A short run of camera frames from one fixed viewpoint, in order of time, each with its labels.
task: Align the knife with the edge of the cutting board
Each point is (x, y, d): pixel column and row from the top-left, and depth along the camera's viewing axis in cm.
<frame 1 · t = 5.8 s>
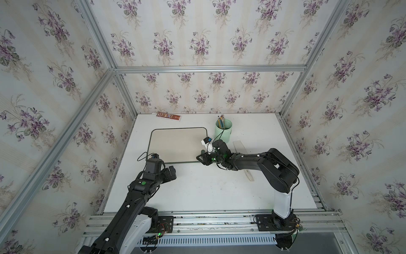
left hand: (170, 173, 82), fingers open
right hand: (200, 156, 91), fingers open
green pencil cup: (223, 134, 99), point 10 cm above the table
red snack packet: (166, 115, 121), on the table
coloured pencils bundle: (220, 122, 97), point 16 cm above the table

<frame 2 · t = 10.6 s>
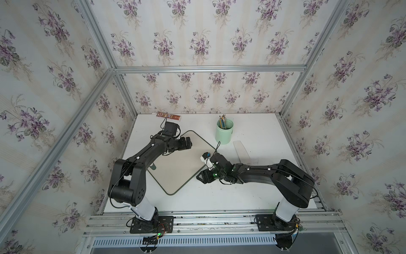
left hand: (187, 145, 92), fingers open
right hand: (201, 177, 85), fingers open
the named things where they were.

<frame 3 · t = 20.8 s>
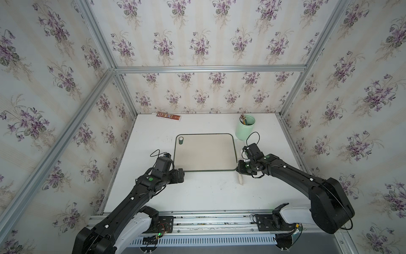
left hand: (179, 175, 82), fingers open
right hand: (239, 169, 87), fingers closed
green pencil cup: (245, 132, 98), point 11 cm above the table
coloured pencils bundle: (242, 119, 97), point 18 cm above the table
the other named things where they were.

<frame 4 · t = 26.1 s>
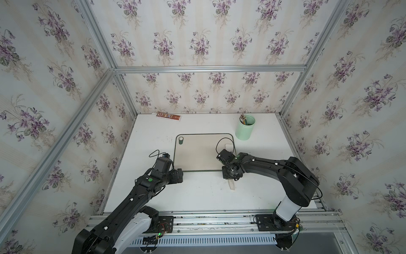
left hand: (177, 175, 82), fingers open
right hand: (228, 175, 89), fingers closed
the named things where they were.

